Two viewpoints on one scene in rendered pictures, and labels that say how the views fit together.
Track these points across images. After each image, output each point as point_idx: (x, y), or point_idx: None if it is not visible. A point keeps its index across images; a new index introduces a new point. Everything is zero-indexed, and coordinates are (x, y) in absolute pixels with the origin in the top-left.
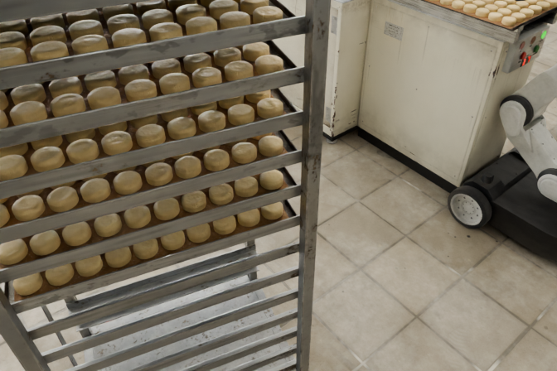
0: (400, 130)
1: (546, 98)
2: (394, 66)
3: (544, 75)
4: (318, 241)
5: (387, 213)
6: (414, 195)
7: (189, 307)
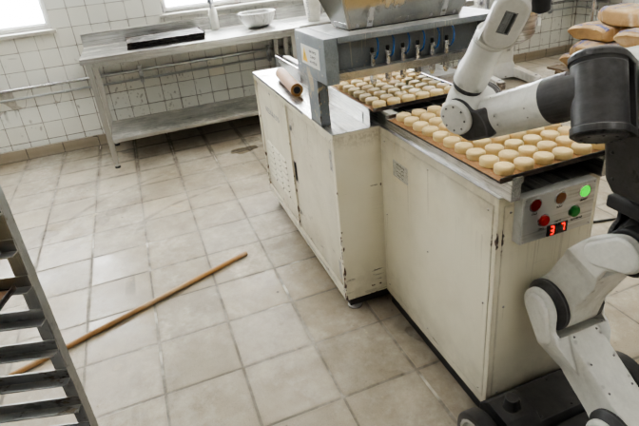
0: (421, 304)
1: (582, 291)
2: (406, 218)
3: (571, 255)
4: None
5: (374, 425)
6: (426, 404)
7: None
